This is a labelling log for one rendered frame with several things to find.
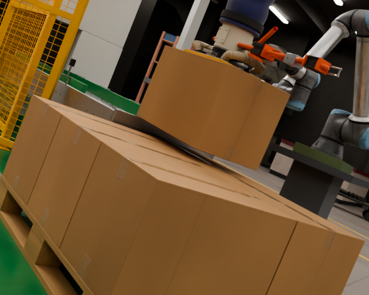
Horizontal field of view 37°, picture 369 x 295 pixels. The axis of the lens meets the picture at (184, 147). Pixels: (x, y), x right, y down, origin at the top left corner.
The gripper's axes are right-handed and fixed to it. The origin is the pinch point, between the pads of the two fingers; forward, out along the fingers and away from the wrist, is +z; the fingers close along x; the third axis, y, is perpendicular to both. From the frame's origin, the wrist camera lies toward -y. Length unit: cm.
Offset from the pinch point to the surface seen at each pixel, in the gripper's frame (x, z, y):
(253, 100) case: -22.8, -0.1, -3.9
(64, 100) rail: -63, 33, 120
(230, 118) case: -34.6, 7.8, -3.6
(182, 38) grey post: 32, -159, 338
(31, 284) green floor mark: -114, 82, -32
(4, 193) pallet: -104, 78, 35
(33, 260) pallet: -111, 78, -18
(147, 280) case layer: -89, 68, -72
